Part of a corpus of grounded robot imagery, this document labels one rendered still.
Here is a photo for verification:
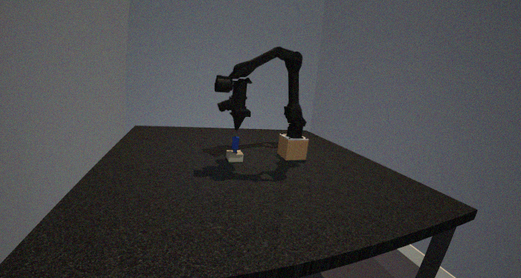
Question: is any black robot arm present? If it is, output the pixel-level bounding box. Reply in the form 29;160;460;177
215;47;306;138

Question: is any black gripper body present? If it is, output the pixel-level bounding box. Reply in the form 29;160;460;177
227;93;251;117

